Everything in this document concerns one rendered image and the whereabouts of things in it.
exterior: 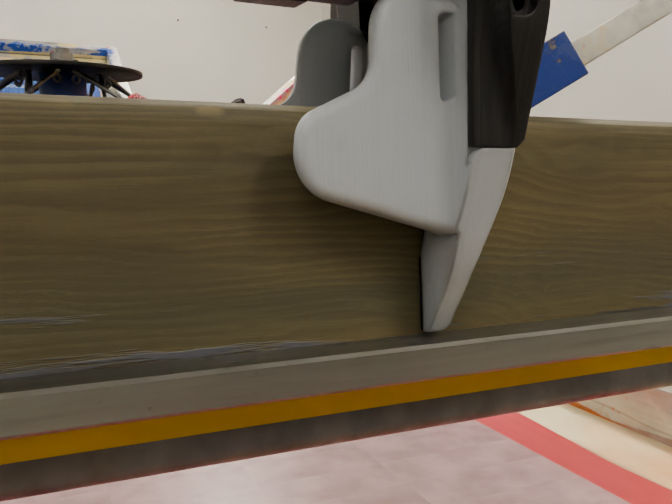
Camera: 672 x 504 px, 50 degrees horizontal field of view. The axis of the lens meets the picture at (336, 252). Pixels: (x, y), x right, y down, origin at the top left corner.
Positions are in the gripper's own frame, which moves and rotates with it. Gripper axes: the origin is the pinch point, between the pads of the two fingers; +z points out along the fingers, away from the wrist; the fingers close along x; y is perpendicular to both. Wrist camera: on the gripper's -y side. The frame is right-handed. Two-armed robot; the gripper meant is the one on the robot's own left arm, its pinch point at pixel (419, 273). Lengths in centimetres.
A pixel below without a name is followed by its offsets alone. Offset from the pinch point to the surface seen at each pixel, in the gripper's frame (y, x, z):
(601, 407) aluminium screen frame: -25.6, -16.9, 13.2
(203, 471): 2.1, -19.4, 14.0
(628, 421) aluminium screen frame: -25.6, -14.5, 13.4
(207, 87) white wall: -116, -460, -55
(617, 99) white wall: -200, -186, -29
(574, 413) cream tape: -24.5, -18.3, 13.9
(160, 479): 4.5, -19.4, 14.0
